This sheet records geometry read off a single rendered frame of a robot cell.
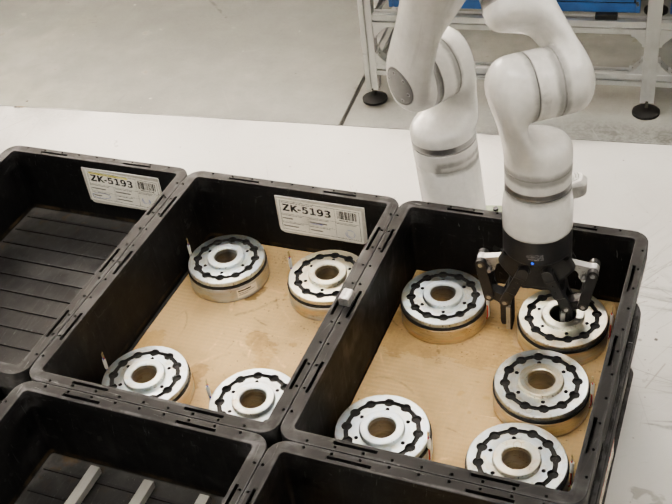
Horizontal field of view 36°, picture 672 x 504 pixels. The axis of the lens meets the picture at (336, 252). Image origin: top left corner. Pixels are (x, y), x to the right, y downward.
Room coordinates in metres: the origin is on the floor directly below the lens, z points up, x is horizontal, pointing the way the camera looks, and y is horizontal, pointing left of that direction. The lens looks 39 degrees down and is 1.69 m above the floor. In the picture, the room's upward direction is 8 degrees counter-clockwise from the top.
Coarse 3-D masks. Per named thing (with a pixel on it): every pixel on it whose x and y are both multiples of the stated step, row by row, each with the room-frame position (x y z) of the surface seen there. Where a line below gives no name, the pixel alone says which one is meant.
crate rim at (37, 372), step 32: (288, 192) 1.09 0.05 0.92; (320, 192) 1.07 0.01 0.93; (352, 192) 1.06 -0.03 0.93; (160, 224) 1.05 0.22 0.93; (384, 224) 0.98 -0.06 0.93; (128, 256) 1.00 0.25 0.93; (96, 288) 0.94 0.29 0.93; (352, 288) 0.87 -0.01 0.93; (64, 384) 0.79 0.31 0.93; (96, 384) 0.78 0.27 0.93; (288, 384) 0.74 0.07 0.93; (192, 416) 0.71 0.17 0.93; (224, 416) 0.71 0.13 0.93
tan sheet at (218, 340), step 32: (192, 288) 1.04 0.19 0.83; (160, 320) 0.98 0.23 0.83; (192, 320) 0.97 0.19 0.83; (224, 320) 0.96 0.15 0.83; (256, 320) 0.96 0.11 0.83; (288, 320) 0.95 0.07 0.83; (192, 352) 0.91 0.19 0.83; (224, 352) 0.91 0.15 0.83; (256, 352) 0.90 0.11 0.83; (288, 352) 0.89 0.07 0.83
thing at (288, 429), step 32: (576, 224) 0.93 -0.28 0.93; (384, 256) 0.92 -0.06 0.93; (640, 256) 0.86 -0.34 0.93; (352, 320) 0.83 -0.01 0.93; (320, 352) 0.78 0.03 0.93; (608, 352) 0.72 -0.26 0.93; (608, 384) 0.68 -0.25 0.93; (288, 416) 0.70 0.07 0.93; (608, 416) 0.66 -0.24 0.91; (352, 448) 0.65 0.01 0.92; (480, 480) 0.59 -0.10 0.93; (512, 480) 0.58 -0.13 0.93; (576, 480) 0.57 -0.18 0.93
